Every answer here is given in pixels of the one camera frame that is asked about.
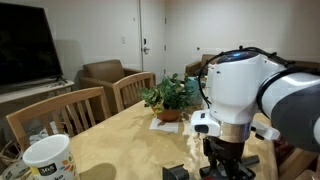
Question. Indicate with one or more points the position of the grey pronged vacuum adapter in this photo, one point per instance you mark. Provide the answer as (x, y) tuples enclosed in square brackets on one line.
[(173, 174)]

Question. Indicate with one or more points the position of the wooden slatted chair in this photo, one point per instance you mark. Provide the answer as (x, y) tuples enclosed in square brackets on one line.
[(50, 103), (133, 80), (293, 165)]

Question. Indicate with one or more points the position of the wicker basket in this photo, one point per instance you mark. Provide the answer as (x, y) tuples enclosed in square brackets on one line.
[(8, 153)]

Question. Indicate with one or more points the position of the brown sofa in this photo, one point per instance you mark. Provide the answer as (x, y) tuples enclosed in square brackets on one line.
[(193, 68)]

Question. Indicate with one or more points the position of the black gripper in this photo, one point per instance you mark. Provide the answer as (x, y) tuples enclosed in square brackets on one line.
[(226, 151)]

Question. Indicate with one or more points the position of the white paper note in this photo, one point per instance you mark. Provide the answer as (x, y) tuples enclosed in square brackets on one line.
[(163, 126)]

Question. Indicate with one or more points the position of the green potted plant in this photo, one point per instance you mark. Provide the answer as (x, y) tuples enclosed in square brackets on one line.
[(170, 93)]

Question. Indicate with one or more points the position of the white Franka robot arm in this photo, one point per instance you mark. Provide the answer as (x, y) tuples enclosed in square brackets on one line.
[(233, 90)]

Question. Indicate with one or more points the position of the white television stand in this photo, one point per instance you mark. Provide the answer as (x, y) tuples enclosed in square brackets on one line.
[(33, 90)]

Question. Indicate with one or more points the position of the brown armchair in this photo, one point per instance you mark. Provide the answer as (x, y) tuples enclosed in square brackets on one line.
[(103, 71)]

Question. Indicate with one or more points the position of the white 365 container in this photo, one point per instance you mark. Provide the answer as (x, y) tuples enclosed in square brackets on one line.
[(46, 156)]

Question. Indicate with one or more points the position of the black flat television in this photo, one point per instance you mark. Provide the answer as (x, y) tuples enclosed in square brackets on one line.
[(26, 43)]

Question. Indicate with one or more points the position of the white door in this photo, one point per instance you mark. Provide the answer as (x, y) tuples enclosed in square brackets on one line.
[(153, 26)]

